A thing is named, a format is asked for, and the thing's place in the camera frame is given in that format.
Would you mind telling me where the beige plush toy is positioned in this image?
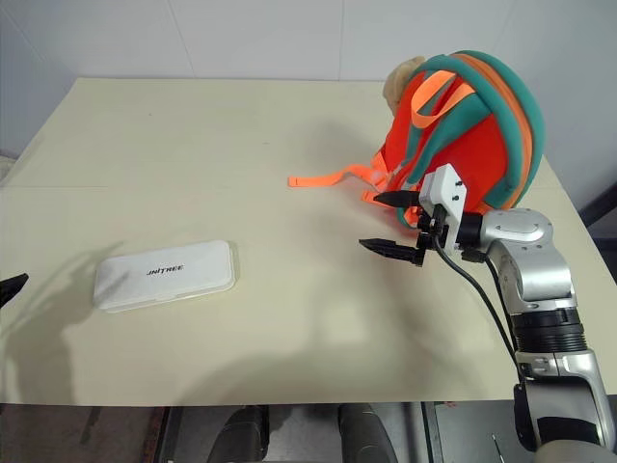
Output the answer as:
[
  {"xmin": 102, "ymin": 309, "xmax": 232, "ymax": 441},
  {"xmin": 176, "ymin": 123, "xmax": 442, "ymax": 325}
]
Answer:
[{"xmin": 383, "ymin": 55, "xmax": 428, "ymax": 115}]

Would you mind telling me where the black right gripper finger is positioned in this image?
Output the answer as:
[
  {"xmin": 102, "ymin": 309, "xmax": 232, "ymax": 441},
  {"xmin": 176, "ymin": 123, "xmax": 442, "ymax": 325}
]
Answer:
[
  {"xmin": 373, "ymin": 191, "xmax": 422, "ymax": 209},
  {"xmin": 359, "ymin": 237, "xmax": 419, "ymax": 264}
]

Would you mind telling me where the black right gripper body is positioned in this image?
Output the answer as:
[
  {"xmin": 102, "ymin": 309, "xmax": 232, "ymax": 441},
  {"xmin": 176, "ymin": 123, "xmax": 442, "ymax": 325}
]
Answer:
[{"xmin": 412, "ymin": 203, "xmax": 449, "ymax": 268}]

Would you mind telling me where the orange and teal backpack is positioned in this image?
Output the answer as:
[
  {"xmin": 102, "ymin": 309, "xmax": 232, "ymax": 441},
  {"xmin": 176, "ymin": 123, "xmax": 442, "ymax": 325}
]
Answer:
[{"xmin": 287, "ymin": 49, "xmax": 546, "ymax": 232}]

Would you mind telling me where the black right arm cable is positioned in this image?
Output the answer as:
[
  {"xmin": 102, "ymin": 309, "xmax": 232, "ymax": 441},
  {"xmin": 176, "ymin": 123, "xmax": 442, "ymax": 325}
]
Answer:
[{"xmin": 431, "ymin": 219, "xmax": 527, "ymax": 387}]

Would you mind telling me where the dark furniture piece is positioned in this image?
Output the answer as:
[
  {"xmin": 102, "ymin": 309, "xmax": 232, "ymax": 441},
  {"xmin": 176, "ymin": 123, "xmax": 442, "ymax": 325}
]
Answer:
[{"xmin": 577, "ymin": 177, "xmax": 617, "ymax": 255}]

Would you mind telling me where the dark rounded shape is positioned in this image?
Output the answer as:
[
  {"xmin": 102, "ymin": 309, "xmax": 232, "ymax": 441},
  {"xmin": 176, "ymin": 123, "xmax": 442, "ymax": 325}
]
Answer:
[
  {"xmin": 206, "ymin": 404, "xmax": 270, "ymax": 463},
  {"xmin": 336, "ymin": 402, "xmax": 402, "ymax": 463}
]

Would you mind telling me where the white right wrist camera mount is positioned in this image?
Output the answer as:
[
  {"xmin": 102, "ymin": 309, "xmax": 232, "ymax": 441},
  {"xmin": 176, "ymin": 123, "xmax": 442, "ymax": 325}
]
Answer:
[{"xmin": 417, "ymin": 163, "xmax": 469, "ymax": 253}]

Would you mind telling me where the white plastic case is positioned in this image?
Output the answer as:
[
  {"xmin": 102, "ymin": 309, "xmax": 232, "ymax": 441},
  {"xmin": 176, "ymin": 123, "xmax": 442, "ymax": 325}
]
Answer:
[{"xmin": 94, "ymin": 239, "xmax": 240, "ymax": 315}]

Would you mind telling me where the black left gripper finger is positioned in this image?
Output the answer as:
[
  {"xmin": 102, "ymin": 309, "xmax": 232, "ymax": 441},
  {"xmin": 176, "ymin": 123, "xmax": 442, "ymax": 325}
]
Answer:
[{"xmin": 0, "ymin": 273, "xmax": 30, "ymax": 308}]

